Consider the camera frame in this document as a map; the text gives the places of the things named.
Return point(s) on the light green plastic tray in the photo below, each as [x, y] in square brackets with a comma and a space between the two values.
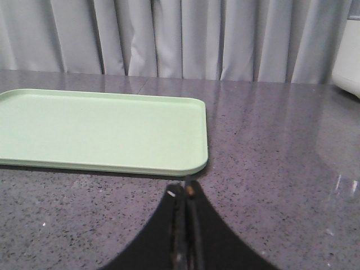
[109, 132]

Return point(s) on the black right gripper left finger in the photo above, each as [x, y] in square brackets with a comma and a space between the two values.
[161, 244]

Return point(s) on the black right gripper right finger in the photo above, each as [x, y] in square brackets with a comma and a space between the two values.
[211, 243]

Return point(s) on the grey pleated curtain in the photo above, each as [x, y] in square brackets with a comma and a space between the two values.
[261, 41]

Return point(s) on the white appliance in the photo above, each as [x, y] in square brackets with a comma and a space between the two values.
[345, 73]

